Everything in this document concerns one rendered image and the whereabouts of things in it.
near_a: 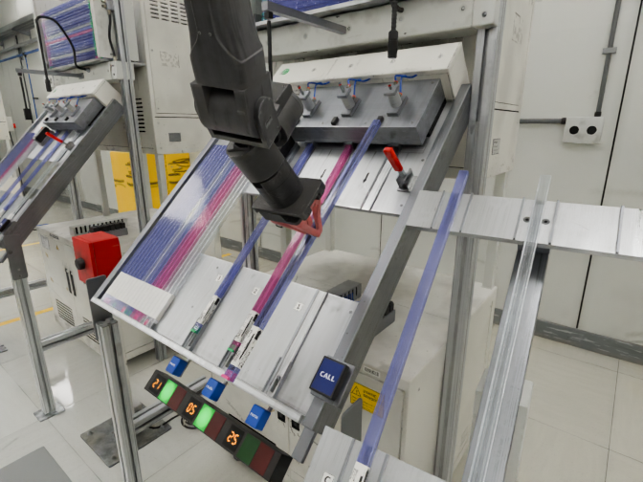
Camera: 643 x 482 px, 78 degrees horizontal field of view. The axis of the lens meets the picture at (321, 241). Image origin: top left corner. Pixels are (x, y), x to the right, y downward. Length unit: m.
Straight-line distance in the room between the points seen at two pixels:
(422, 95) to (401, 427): 0.70
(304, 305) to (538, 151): 1.85
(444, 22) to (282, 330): 0.67
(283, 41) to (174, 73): 1.00
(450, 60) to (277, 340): 0.62
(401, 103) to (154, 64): 1.41
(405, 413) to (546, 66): 1.87
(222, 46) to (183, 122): 1.67
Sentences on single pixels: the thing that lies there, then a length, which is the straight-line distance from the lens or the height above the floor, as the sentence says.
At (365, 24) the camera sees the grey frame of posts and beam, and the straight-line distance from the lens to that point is 1.02.
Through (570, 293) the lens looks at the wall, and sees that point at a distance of 2.47.
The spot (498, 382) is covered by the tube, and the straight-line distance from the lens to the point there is 0.49.
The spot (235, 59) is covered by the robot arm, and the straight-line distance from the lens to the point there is 0.43.
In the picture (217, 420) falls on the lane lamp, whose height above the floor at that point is 0.66.
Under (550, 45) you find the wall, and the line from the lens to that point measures 2.39.
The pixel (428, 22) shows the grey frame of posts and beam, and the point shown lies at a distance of 0.94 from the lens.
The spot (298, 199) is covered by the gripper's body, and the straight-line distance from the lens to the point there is 0.56.
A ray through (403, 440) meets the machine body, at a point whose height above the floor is 0.47.
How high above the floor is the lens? 1.13
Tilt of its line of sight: 16 degrees down
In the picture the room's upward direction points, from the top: straight up
